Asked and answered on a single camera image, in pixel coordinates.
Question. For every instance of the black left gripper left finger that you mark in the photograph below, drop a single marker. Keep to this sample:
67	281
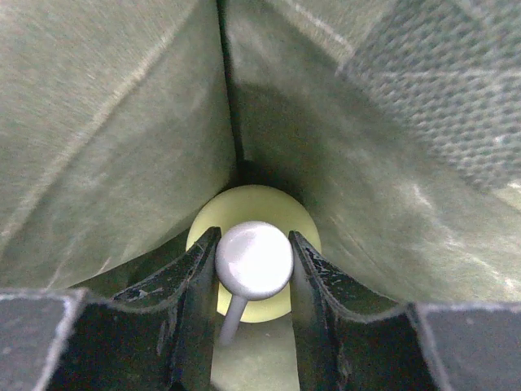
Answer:
158	334

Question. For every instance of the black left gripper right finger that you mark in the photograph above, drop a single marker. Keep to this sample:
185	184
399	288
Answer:
348	337

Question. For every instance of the yellow-green lotion bottle white cap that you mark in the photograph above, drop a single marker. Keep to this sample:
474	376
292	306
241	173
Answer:
254	260

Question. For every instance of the green canvas bag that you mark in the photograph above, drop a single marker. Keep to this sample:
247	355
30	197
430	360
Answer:
396	124

